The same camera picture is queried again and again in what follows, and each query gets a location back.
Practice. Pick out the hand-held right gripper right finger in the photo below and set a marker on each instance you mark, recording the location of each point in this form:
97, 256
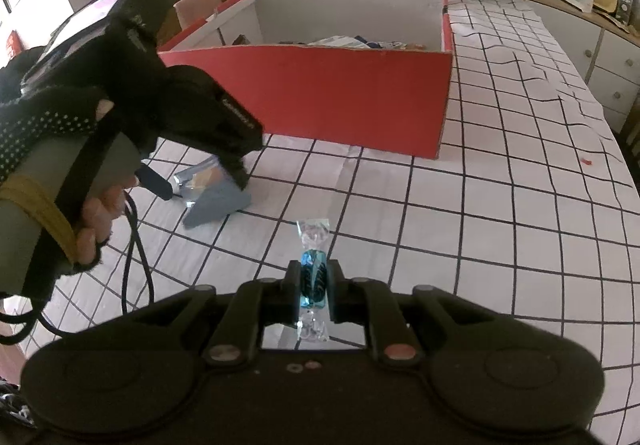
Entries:
337, 295

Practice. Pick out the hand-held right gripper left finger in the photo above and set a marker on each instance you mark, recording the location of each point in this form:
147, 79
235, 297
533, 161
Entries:
291, 295

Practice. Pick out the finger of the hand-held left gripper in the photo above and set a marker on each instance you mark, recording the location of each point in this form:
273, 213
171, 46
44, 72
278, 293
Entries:
156, 185
237, 172

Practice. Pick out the blue candy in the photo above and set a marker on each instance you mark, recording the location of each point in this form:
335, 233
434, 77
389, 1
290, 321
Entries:
314, 275

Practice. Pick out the grey-blue snack packet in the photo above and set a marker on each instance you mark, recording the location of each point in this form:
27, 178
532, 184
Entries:
215, 205

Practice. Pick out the red cardboard box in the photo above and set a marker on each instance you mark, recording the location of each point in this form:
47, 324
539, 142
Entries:
325, 95

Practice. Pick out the white and blue snack packet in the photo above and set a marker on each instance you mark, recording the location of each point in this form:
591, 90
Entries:
370, 43

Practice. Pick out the person's left hand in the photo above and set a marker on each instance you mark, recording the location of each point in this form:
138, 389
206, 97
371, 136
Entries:
45, 120

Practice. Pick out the pink cloth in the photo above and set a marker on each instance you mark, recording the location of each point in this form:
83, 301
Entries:
197, 5

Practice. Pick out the white checked tablecloth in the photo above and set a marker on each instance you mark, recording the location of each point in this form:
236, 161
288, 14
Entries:
450, 225

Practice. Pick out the wooden slatted chair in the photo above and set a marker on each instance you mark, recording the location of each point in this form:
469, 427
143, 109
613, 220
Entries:
631, 140

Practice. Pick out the white sideboard cabinet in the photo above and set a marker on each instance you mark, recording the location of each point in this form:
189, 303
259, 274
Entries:
600, 60

